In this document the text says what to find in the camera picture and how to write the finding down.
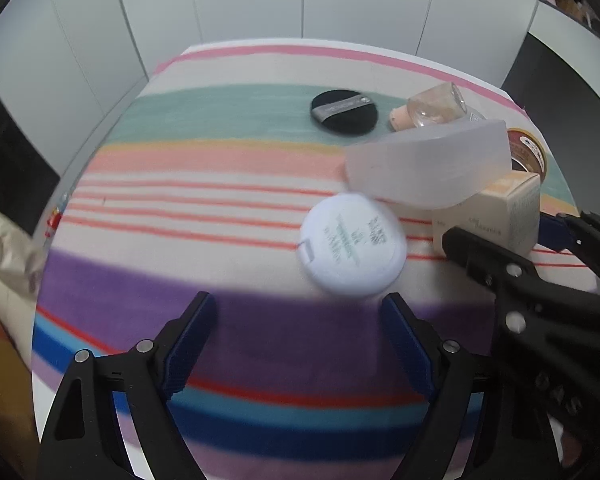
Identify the beige cardboard cosmetic box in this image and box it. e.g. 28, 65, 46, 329
432, 171, 541, 256

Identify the brown lidded jar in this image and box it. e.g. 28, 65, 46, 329
507, 128, 548, 181

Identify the white round compact case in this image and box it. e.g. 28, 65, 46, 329
297, 193, 407, 298

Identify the clear bottle pink cap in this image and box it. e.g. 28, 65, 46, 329
389, 82, 484, 131

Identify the black round powder puff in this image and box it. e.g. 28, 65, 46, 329
311, 89, 379, 136

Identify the brown cardboard box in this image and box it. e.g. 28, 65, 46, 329
0, 322, 39, 479

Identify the cream padded armchair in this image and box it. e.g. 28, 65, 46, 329
0, 212, 47, 299

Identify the striped colourful table cloth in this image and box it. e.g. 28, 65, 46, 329
30, 43, 579, 480

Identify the black cabinet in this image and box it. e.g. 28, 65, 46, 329
0, 99, 60, 234

